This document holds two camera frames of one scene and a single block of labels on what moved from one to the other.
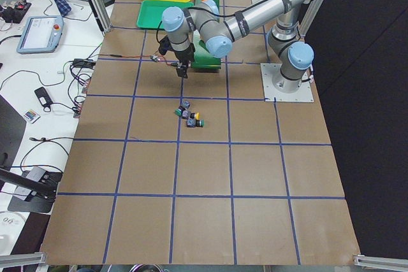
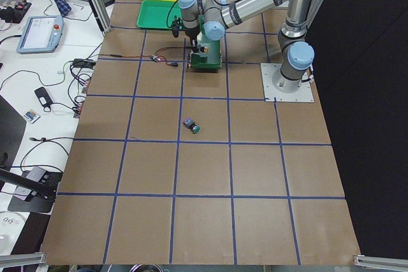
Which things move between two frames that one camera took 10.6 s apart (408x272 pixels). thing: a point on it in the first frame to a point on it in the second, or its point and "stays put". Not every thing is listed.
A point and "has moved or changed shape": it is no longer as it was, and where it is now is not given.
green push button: (194, 123) has moved or changed shape
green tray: (151, 11) stays put
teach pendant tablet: (41, 34) stays put
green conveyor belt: (203, 58) stays put
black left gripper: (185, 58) to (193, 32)
